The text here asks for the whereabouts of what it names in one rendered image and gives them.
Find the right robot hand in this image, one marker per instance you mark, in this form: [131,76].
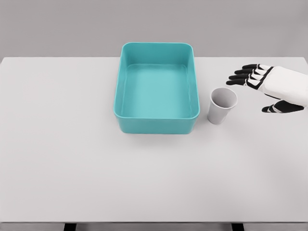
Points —
[281,83]

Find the white paper cup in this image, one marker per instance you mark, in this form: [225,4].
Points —
[220,109]

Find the teal plastic basket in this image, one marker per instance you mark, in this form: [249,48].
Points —
[156,89]

